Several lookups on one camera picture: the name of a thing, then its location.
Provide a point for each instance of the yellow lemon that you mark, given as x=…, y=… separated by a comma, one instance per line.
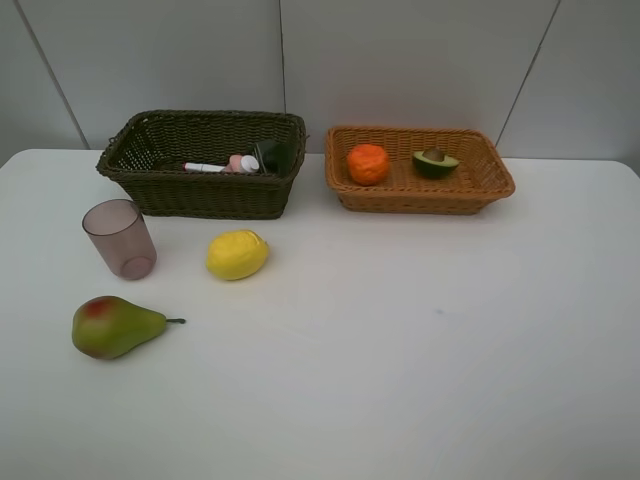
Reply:
x=235, y=255

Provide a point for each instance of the orange tangerine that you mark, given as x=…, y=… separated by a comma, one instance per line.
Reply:
x=368, y=164

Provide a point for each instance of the dark green pump bottle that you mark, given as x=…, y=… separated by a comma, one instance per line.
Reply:
x=273, y=157

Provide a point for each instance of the pink bottle white cap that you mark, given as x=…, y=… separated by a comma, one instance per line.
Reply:
x=245, y=164

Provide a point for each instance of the halved avocado with pit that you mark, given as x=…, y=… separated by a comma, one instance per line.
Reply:
x=433, y=163

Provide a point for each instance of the white marker pen pink caps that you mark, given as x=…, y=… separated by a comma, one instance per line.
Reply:
x=203, y=168

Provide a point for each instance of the translucent purple plastic cup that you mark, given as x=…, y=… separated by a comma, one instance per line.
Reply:
x=118, y=231

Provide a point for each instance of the green red pear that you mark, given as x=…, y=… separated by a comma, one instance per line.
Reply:
x=109, y=327

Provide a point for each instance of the orange wicker basket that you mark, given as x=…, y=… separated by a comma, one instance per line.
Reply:
x=480, y=179

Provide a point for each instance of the dark brown wicker basket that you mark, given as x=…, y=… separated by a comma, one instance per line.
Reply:
x=146, y=160

